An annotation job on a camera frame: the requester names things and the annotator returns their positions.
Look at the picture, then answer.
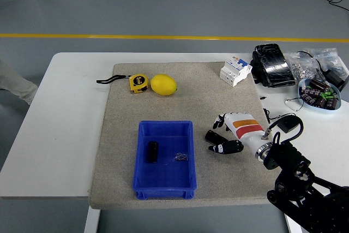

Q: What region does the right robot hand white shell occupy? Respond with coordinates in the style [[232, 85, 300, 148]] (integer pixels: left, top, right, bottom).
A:
[[208, 112, 273, 155]]

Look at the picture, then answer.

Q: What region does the blue plastic box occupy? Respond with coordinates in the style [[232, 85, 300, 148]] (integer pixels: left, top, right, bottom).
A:
[[133, 120, 198, 200]]

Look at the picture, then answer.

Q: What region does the small black power adapter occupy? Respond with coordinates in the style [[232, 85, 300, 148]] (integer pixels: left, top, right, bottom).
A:
[[277, 115, 300, 133]]

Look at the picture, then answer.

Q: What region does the white circuit breaker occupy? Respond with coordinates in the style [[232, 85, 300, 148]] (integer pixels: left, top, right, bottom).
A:
[[219, 55, 253, 87]]

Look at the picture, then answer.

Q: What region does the grey-brown mat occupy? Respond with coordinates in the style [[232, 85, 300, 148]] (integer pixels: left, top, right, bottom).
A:
[[88, 62, 283, 210]]

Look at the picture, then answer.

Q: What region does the light blue bowl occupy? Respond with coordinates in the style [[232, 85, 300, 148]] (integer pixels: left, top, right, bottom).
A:
[[297, 78, 342, 112]]

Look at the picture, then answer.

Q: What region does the black device in plastic wrap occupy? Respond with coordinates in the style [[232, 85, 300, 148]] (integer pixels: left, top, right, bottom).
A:
[[250, 43, 297, 88]]

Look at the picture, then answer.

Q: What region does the clear bag of metal nuts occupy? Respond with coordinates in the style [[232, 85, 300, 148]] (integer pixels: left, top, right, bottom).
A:
[[286, 51, 322, 81]]

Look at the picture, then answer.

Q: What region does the yellow lemon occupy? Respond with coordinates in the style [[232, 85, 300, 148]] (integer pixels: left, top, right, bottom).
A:
[[150, 74, 178, 97]]

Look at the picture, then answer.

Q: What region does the large black power adapter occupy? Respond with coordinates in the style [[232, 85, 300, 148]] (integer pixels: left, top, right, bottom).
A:
[[324, 69, 349, 92]]

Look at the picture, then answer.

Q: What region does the white table leg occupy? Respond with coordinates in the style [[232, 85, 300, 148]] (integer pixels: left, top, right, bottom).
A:
[[83, 206, 101, 233], [284, 212, 303, 233]]

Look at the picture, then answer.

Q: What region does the clear bag of small parts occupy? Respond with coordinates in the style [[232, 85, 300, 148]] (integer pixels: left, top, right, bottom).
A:
[[304, 47, 349, 78]]

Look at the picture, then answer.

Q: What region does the yellow tape measure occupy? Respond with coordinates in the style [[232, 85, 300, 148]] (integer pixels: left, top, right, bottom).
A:
[[96, 73, 150, 94]]

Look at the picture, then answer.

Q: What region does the white table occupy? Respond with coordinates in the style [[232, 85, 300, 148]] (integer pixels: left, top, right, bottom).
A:
[[0, 52, 349, 200]]

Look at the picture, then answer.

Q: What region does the person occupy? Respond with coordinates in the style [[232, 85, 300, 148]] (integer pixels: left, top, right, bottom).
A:
[[0, 58, 38, 105]]

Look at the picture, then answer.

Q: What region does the thin black adapter cord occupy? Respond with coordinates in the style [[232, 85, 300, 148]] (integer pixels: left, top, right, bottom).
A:
[[263, 107, 297, 124]]

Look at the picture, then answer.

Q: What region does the thin wire loop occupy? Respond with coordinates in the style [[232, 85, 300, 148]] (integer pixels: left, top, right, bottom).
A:
[[285, 98, 305, 112]]

